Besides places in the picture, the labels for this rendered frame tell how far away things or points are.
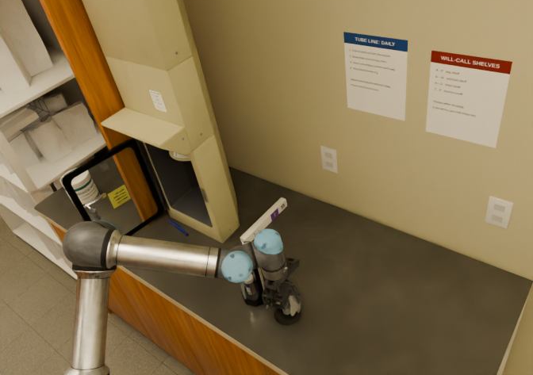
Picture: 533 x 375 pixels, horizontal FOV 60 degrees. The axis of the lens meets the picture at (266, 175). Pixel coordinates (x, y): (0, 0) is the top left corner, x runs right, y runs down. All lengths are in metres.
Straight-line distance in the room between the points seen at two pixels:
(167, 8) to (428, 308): 1.23
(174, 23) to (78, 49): 0.40
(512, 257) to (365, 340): 0.58
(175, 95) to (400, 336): 1.03
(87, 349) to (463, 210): 1.24
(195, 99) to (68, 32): 0.46
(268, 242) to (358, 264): 0.55
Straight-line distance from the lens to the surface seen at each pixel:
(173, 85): 1.46
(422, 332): 1.58
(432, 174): 1.64
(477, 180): 1.59
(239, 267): 1.13
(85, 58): 1.71
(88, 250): 1.19
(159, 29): 1.41
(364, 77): 1.54
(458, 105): 1.46
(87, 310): 1.35
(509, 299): 1.71
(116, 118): 1.71
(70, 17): 1.68
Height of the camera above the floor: 2.28
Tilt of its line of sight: 39 degrees down
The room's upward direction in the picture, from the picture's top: 12 degrees counter-clockwise
